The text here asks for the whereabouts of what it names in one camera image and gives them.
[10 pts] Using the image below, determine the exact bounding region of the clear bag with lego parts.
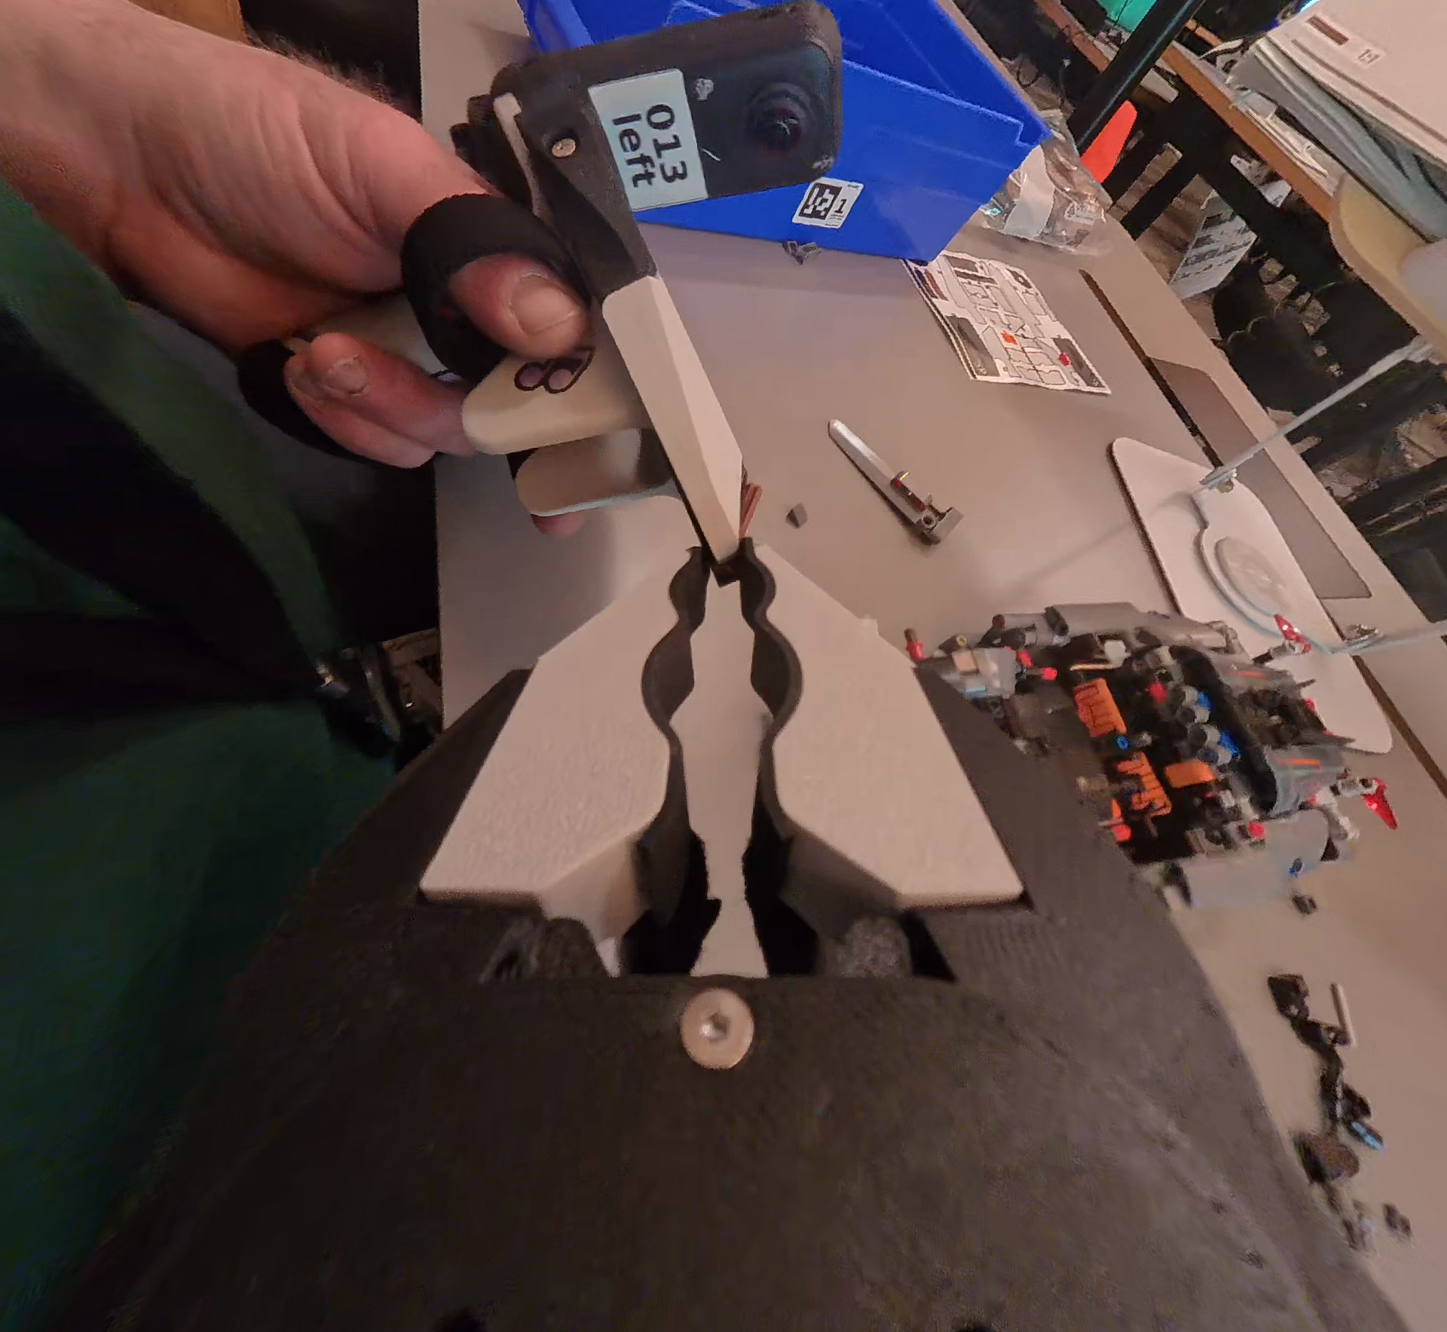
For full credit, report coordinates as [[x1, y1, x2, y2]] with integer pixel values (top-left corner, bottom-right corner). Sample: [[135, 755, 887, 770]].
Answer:
[[980, 127, 1114, 253]]

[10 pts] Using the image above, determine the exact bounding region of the person's left hand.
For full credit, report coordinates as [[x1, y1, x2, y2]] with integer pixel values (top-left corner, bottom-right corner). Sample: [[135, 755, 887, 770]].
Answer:
[[0, 0, 595, 540]]

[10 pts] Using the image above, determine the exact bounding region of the lego sticker sheet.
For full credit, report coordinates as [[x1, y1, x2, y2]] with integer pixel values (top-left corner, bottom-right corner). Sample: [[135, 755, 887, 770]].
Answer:
[[904, 250, 1112, 398]]

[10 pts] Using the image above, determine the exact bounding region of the black lego slope piece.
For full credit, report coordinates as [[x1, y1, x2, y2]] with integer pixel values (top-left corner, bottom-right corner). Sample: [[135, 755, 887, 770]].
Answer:
[[1292, 1128, 1362, 1186]]

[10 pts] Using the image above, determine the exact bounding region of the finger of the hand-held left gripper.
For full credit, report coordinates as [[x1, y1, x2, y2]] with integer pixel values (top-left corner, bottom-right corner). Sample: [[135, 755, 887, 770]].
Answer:
[[601, 272, 750, 565]]

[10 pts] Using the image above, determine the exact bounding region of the orange traffic cone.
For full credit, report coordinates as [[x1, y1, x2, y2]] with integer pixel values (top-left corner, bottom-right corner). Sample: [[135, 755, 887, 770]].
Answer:
[[1078, 100, 1140, 186]]

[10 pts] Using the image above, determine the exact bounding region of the lego instruction booklet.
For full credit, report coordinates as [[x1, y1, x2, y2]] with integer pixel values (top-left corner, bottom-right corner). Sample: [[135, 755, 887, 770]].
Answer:
[[1226, 0, 1447, 215]]

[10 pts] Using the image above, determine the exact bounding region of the silver book stand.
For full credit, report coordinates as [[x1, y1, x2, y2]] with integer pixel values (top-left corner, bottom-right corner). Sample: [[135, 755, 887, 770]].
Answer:
[[1111, 172, 1447, 757]]

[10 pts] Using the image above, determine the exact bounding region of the grey black lego spaceship model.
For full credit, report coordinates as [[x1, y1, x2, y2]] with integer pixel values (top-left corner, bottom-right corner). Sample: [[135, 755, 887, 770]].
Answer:
[[904, 602, 1399, 913]]

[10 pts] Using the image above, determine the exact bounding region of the black metal pole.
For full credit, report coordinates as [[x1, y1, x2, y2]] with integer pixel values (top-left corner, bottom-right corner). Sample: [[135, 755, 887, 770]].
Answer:
[[1065, 0, 1292, 149]]

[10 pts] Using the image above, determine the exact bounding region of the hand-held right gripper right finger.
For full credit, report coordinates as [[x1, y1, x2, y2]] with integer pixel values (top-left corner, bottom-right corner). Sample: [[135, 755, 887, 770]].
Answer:
[[736, 543, 1026, 970]]

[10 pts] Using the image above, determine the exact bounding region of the grey lego wing piece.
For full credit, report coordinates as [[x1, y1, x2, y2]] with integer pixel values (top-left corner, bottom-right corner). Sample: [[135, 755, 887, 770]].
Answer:
[[827, 419, 965, 546]]

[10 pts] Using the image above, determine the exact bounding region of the blue plastic parts bin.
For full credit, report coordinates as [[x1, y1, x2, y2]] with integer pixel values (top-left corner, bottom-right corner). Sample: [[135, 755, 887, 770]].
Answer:
[[497, 0, 1051, 264]]

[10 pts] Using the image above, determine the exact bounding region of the black lego connector piece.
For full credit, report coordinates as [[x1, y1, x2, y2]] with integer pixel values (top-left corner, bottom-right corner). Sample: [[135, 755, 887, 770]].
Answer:
[[1293, 1019, 1385, 1153]]

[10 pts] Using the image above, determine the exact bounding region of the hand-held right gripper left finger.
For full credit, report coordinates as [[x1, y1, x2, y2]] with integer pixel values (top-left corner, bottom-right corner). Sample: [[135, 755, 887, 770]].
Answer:
[[419, 546, 719, 975]]

